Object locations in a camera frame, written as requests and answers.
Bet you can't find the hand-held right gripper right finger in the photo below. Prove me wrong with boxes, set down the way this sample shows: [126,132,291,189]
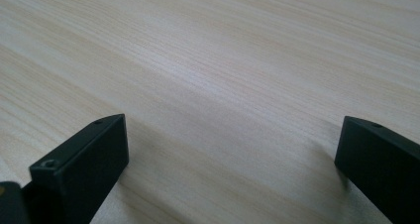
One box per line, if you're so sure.
[334,115,420,224]

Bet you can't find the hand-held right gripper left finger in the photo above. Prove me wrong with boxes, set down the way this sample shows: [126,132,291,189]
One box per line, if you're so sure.
[22,113,130,224]

